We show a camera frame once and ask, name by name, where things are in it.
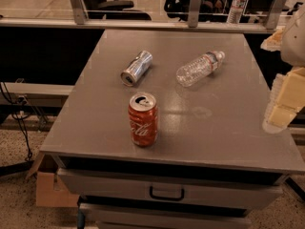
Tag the clear plastic bottle lying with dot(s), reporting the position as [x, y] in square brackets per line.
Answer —
[199, 68]

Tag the black office chair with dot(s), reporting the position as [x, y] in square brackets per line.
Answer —
[115, 9]

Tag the black drawer handle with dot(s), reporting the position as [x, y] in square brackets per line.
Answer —
[175, 195]

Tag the lower grey drawer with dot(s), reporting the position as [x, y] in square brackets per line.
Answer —
[115, 217]

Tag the silver redbull can lying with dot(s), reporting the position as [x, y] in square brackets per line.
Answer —
[137, 68]

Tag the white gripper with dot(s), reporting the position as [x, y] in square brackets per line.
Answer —
[294, 43]

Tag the red coca-cola can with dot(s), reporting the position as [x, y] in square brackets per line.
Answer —
[143, 116]

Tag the upright water bottle background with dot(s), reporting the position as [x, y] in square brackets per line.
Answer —
[236, 10]

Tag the metal railing frame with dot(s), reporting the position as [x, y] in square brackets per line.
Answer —
[71, 14]

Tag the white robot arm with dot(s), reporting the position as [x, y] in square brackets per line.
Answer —
[287, 96]

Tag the grey drawer cabinet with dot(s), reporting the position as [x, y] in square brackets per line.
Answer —
[209, 131]

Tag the grey drawer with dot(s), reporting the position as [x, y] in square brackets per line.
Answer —
[115, 217]
[197, 192]

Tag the cardboard box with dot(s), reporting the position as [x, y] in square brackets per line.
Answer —
[50, 189]

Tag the upper grey drawer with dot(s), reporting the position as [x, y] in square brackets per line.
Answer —
[197, 192]

